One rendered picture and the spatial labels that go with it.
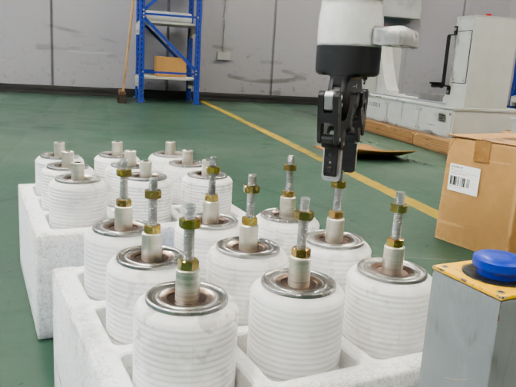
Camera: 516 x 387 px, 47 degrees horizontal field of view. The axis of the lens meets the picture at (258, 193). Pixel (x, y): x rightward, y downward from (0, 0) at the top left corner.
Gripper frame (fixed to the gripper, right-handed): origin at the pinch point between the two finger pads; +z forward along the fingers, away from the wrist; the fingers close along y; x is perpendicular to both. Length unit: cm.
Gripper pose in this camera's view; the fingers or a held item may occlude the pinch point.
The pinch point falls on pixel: (339, 165)
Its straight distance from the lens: 72.8
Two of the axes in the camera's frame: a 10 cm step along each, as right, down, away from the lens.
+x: 9.2, 1.3, -3.8
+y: -4.0, 1.8, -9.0
